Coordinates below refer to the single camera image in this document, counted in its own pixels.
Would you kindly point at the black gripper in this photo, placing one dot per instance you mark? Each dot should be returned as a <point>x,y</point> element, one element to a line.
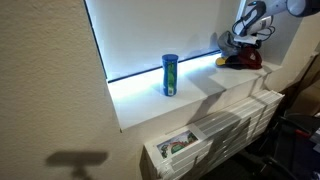
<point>246,48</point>

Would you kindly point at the maroon baseball cap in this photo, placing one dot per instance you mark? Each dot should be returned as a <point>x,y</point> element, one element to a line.
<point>250,59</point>

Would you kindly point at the white wall radiator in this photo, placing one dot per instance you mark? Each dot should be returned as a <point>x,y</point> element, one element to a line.
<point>226,130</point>

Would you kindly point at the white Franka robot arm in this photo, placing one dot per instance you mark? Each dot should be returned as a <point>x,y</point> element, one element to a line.
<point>296,6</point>

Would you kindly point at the yellow and black cap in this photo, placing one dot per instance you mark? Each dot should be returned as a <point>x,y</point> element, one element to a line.
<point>221,61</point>

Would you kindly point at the white wrist camera mount plate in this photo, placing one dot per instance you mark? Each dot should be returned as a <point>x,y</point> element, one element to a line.
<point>246,39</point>

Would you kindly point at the blue cylindrical canister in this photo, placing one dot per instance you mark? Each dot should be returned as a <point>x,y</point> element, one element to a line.
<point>170,75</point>

